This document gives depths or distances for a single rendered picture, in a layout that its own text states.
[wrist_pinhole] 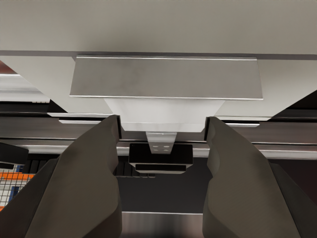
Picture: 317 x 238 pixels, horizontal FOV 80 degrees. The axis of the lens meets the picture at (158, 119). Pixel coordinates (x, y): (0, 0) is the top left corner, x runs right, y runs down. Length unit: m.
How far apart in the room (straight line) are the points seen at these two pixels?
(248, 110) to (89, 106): 0.13
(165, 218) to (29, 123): 0.41
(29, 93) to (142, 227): 0.18
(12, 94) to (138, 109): 0.15
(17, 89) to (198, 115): 0.19
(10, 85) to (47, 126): 0.27
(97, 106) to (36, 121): 0.36
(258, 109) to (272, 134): 0.32
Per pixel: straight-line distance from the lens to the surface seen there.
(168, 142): 0.26
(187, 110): 0.15
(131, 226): 0.18
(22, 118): 0.53
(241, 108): 0.16
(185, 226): 0.18
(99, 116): 0.18
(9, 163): 0.54
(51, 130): 0.48
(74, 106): 0.17
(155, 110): 0.15
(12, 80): 0.22
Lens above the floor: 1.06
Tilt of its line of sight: 19 degrees down
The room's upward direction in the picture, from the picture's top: 179 degrees counter-clockwise
